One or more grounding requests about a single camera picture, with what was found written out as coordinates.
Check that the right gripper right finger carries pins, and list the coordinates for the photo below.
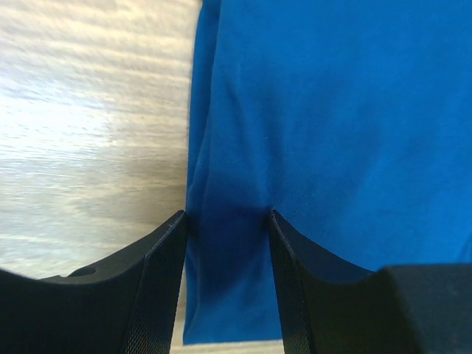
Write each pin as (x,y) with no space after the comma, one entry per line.
(329,305)

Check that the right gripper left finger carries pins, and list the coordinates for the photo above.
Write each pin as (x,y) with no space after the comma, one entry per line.
(123,303)

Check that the blue printed t shirt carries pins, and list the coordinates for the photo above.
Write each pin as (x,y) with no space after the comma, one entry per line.
(351,118)

